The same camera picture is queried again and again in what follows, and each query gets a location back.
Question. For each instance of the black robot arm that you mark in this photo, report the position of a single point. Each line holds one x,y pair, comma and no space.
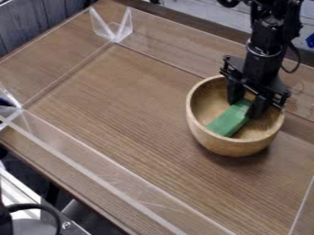
276,26

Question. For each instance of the grey metal bracket with screw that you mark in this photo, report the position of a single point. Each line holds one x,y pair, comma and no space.
32,226

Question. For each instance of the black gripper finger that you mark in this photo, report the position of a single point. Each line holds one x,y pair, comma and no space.
260,106
236,91

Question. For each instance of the clear acrylic corner bracket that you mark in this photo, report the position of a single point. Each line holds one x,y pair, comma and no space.
114,32

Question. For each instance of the brown wooden bowl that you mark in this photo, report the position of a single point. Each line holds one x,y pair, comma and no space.
207,104

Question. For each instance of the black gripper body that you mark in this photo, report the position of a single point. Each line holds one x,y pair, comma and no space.
257,72

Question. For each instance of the clear acrylic front barrier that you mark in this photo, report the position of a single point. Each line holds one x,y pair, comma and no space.
137,205

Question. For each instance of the blue object at right edge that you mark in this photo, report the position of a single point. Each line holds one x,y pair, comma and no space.
311,41

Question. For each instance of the green rectangular block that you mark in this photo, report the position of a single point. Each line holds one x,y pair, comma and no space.
232,120

